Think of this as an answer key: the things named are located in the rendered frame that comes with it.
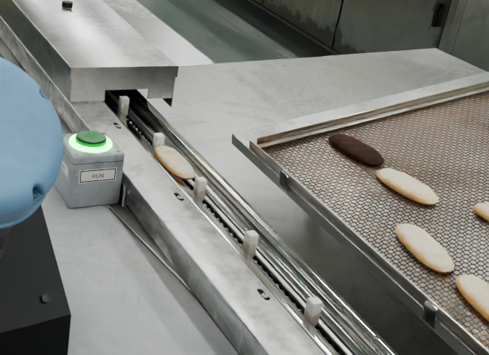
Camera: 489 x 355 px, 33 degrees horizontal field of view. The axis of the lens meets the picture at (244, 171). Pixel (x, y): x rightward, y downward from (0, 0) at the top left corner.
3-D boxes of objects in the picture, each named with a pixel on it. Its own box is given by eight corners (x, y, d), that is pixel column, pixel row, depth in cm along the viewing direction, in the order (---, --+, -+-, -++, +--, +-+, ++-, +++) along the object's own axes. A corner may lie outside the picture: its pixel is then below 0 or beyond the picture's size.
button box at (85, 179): (48, 204, 113) (53, 131, 108) (102, 198, 117) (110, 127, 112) (66, 234, 106) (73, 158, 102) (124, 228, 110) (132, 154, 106)
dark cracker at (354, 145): (321, 140, 118) (321, 134, 117) (340, 133, 120) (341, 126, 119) (370, 169, 111) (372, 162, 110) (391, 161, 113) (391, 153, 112)
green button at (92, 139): (70, 142, 107) (71, 130, 107) (99, 140, 109) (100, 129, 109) (80, 155, 104) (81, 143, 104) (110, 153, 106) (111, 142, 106)
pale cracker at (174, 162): (148, 149, 119) (148, 142, 118) (171, 148, 120) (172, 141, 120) (176, 181, 111) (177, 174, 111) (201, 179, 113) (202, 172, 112)
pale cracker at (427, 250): (386, 229, 99) (388, 221, 98) (413, 222, 100) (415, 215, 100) (434, 277, 91) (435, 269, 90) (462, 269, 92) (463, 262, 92)
